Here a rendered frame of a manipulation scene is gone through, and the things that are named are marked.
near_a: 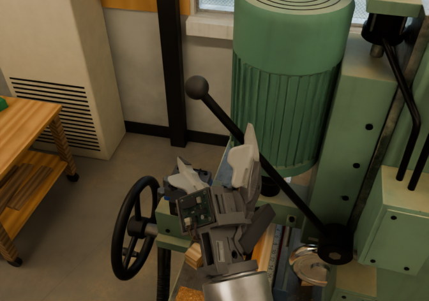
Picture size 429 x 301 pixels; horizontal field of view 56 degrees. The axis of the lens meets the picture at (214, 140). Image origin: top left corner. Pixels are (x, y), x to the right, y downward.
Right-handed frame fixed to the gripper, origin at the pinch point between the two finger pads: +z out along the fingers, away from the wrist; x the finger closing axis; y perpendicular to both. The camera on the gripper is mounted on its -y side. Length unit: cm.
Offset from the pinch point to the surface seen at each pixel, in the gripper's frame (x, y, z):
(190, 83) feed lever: -4.6, 8.5, 5.6
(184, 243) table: 36.5, -26.0, -11.1
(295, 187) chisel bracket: 5.3, -31.5, -5.3
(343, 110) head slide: -16.9, -11.1, -0.2
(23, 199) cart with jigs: 158, -42, 33
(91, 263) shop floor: 141, -65, -3
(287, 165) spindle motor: -3.2, -14.8, -4.2
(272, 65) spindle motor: -13.1, -0.2, 6.6
